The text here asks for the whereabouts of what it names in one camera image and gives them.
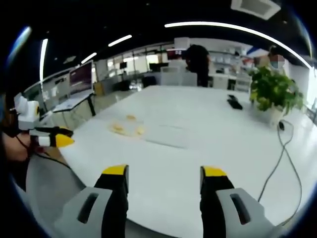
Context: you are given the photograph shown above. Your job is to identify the short ceiling light strip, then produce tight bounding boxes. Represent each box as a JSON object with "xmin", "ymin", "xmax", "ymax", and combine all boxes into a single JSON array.
[
  {"xmin": 81, "ymin": 52, "xmax": 98, "ymax": 64},
  {"xmin": 107, "ymin": 34, "xmax": 133, "ymax": 48},
  {"xmin": 39, "ymin": 38, "xmax": 49, "ymax": 82}
]

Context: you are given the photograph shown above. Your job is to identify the white office partition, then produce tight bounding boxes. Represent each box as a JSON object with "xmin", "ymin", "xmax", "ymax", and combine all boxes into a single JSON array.
[{"xmin": 160, "ymin": 65, "xmax": 198, "ymax": 87}]

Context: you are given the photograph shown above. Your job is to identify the white plant pot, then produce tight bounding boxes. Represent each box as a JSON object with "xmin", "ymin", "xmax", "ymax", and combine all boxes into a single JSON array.
[{"xmin": 268, "ymin": 105, "xmax": 286, "ymax": 125}]

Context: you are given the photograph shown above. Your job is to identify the white flat pad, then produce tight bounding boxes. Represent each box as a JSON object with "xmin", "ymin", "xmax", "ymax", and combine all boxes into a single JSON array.
[{"xmin": 144, "ymin": 124, "xmax": 189, "ymax": 149}]

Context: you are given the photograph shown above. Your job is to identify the black keyboard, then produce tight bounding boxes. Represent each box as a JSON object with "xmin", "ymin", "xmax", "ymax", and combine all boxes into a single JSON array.
[{"xmin": 227, "ymin": 94, "xmax": 244, "ymax": 111}]

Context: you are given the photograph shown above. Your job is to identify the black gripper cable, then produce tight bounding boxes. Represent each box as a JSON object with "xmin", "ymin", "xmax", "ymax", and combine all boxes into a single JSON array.
[{"xmin": 13, "ymin": 135, "xmax": 74, "ymax": 172}]

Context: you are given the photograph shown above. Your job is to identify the computer monitor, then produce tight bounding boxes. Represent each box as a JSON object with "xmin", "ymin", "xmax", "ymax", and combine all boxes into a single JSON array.
[{"xmin": 69, "ymin": 60, "xmax": 94, "ymax": 97}]

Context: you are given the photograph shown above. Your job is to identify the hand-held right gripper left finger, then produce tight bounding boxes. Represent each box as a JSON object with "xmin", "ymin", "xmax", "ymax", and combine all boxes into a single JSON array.
[{"xmin": 54, "ymin": 164, "xmax": 130, "ymax": 238}]

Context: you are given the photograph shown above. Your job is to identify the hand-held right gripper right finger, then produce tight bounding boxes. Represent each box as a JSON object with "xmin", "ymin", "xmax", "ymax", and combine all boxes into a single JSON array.
[{"xmin": 200, "ymin": 165, "xmax": 276, "ymax": 238}]

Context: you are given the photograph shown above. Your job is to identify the long ceiling light strip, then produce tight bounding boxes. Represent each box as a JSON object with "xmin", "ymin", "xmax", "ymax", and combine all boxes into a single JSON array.
[{"xmin": 164, "ymin": 21, "xmax": 312, "ymax": 69}]

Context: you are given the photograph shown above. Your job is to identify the green potted plant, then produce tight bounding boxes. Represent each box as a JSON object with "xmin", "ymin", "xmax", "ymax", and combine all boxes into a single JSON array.
[{"xmin": 248, "ymin": 66, "xmax": 305, "ymax": 118}]

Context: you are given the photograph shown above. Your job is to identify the grey cable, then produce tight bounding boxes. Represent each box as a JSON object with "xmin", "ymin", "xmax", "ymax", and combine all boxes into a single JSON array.
[{"xmin": 257, "ymin": 119, "xmax": 303, "ymax": 225}]

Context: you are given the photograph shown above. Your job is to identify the person's left hand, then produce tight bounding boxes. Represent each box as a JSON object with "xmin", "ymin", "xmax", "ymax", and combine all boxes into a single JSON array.
[{"xmin": 1, "ymin": 132, "xmax": 34, "ymax": 162}]

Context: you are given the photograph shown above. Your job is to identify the white side desk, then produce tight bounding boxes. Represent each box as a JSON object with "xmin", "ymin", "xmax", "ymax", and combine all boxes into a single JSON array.
[{"xmin": 53, "ymin": 93, "xmax": 97, "ymax": 122}]

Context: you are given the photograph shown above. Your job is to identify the ceiling air vent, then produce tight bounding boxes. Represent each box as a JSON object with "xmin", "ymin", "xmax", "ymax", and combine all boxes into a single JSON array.
[{"xmin": 230, "ymin": 0, "xmax": 282, "ymax": 21}]

